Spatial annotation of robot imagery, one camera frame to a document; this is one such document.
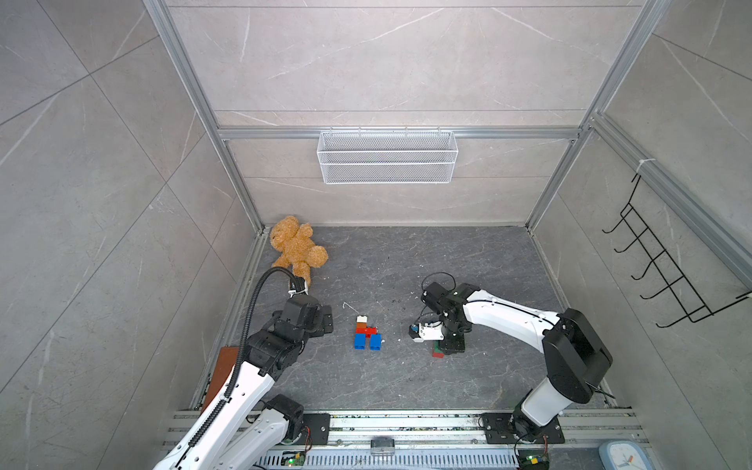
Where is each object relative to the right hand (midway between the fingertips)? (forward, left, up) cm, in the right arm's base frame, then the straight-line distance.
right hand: (451, 341), depth 85 cm
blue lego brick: (+2, +28, -2) cm, 28 cm away
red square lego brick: (-4, +5, 0) cm, 6 cm away
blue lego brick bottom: (+2, +23, -2) cm, 23 cm away
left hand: (+4, +39, +15) cm, 42 cm away
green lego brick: (-4, +6, +7) cm, 10 cm away
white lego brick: (+8, +27, 0) cm, 28 cm away
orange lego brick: (+7, +27, -2) cm, 28 cm away
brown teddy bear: (+33, +51, +6) cm, 61 cm away
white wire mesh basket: (+56, +18, +27) cm, 65 cm away
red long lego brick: (+4, +25, 0) cm, 25 cm away
